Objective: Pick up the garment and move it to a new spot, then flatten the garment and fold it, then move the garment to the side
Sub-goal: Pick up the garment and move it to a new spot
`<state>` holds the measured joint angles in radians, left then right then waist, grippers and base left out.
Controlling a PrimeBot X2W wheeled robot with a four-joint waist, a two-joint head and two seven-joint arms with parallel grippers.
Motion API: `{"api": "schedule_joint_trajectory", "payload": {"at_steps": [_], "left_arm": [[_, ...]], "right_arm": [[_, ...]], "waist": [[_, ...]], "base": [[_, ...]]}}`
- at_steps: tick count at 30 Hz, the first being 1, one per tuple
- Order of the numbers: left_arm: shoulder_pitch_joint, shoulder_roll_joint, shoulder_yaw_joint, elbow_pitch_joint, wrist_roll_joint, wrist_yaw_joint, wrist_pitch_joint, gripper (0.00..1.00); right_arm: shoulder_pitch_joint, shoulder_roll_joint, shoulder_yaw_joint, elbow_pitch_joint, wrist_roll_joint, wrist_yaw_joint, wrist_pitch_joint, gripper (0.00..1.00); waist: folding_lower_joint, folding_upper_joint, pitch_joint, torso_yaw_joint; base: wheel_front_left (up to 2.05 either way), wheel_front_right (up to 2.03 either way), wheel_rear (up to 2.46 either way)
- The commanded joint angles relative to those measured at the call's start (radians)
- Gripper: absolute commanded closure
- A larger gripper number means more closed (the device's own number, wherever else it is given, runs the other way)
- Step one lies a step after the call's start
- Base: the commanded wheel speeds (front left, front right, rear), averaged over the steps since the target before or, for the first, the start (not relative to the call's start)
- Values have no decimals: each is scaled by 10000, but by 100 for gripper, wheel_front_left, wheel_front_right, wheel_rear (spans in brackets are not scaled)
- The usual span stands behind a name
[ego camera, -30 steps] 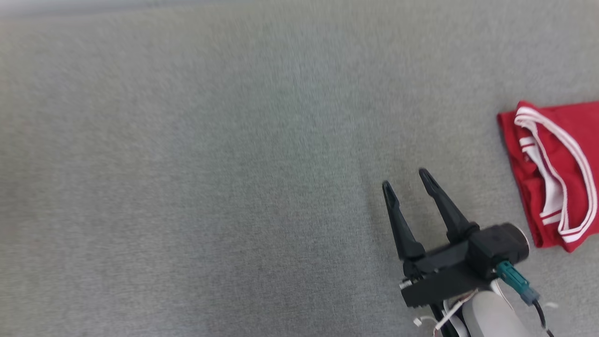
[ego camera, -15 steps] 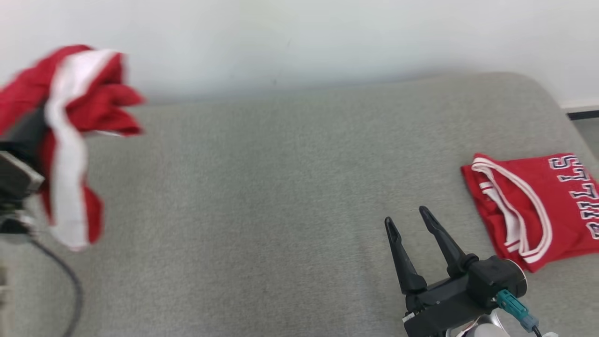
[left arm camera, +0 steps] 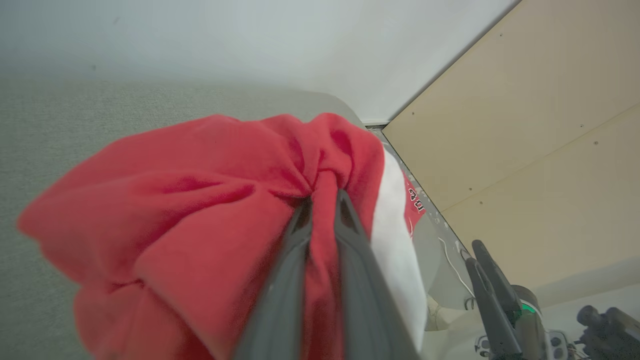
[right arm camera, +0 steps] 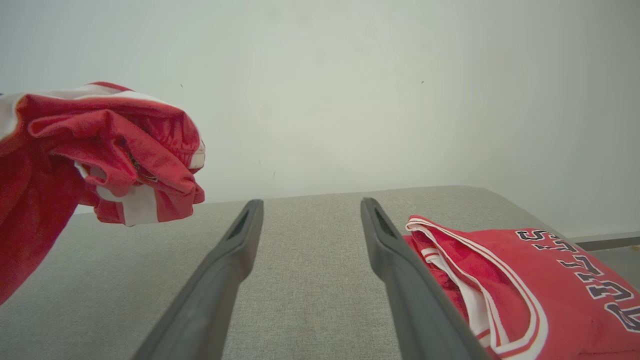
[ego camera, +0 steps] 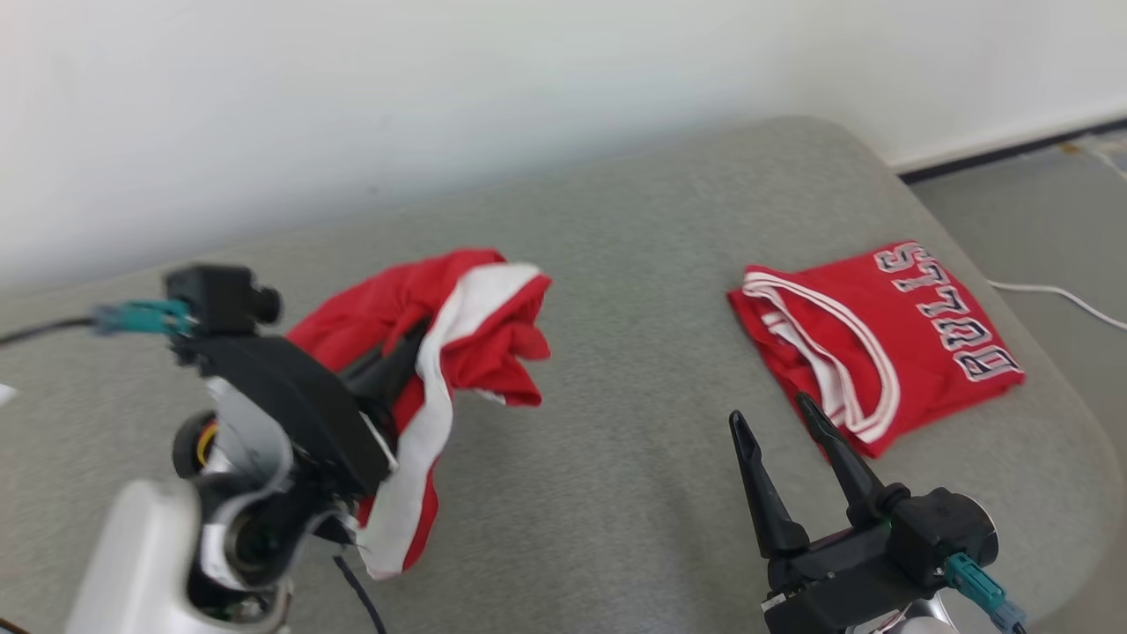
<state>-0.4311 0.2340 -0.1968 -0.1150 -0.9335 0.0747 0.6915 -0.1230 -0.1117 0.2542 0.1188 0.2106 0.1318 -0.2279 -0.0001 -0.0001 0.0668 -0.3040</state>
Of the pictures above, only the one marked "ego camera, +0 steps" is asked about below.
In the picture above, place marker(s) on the black baseboard strip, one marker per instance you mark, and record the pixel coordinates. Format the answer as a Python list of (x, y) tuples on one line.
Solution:
[(995, 157)]

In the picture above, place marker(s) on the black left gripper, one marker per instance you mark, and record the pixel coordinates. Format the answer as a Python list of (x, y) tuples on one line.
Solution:
[(290, 405)]

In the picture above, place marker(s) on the red shorts with white stripes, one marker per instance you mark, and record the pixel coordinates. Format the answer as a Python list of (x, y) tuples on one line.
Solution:
[(475, 326)]

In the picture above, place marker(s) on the red Bulls shirt white sleeves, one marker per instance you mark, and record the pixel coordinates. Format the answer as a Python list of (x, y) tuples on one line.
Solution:
[(889, 335)]

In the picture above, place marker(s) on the white round table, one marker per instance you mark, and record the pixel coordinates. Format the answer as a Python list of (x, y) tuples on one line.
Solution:
[(616, 264)]

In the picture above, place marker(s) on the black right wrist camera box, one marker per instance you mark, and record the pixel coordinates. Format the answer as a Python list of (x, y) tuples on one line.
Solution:
[(946, 528)]

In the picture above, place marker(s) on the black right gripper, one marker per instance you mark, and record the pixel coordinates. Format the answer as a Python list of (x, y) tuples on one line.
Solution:
[(836, 590)]

